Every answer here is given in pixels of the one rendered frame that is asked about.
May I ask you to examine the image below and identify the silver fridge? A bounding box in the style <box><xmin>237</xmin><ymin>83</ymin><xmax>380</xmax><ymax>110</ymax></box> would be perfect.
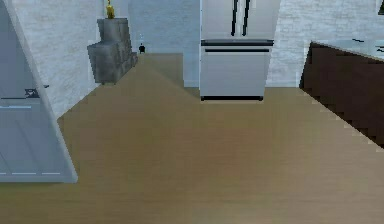
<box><xmin>199</xmin><ymin>0</ymin><xmax>282</xmax><ymax>102</ymax></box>

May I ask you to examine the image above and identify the grey stepped cabinet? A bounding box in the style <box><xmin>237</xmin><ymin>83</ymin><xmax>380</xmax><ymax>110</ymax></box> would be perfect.
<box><xmin>86</xmin><ymin>17</ymin><xmax>139</xmax><ymax>86</ymax></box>

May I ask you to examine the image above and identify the yellow figurine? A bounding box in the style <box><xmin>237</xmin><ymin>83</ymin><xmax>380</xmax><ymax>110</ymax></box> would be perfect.
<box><xmin>105</xmin><ymin>0</ymin><xmax>116</xmax><ymax>20</ymax></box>

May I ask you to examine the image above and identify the dark brown kitchen counter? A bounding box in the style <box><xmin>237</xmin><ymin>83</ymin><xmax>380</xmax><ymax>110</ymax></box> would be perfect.
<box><xmin>299</xmin><ymin>38</ymin><xmax>384</xmax><ymax>150</ymax></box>

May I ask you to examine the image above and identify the black fridge drawer handle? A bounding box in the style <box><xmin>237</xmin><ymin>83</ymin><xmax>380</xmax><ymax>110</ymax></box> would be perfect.
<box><xmin>204</xmin><ymin>48</ymin><xmax>270</xmax><ymax>54</ymax></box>

